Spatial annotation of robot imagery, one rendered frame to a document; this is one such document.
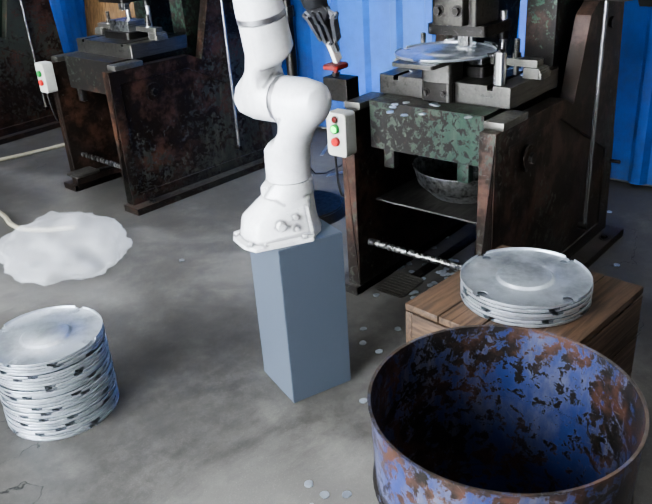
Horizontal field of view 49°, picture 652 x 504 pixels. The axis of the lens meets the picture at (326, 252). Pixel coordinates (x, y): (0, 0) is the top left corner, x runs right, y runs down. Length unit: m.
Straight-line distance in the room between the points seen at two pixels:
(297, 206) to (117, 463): 0.76
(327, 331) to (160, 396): 0.50
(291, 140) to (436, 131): 0.57
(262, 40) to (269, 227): 0.43
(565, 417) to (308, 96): 0.84
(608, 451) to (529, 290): 0.44
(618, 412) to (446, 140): 1.05
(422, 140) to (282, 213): 0.59
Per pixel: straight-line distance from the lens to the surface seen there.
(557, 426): 1.42
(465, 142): 2.07
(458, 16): 2.15
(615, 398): 1.29
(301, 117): 1.64
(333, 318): 1.88
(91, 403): 1.99
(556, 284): 1.67
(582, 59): 2.38
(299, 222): 1.75
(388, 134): 2.21
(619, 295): 1.75
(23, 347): 1.99
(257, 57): 1.63
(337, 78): 2.27
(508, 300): 1.60
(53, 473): 1.92
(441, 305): 1.66
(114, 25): 3.55
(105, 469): 1.88
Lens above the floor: 1.18
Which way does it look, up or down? 26 degrees down
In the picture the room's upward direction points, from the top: 4 degrees counter-clockwise
